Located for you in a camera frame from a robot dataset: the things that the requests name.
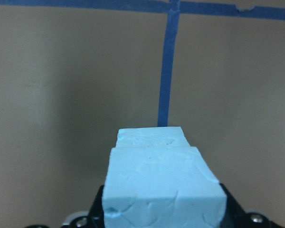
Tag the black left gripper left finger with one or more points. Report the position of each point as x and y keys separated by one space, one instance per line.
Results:
x=96 y=214

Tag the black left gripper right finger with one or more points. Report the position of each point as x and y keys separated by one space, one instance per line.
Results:
x=234 y=212

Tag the light blue foam block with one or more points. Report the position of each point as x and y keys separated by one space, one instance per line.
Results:
x=151 y=137

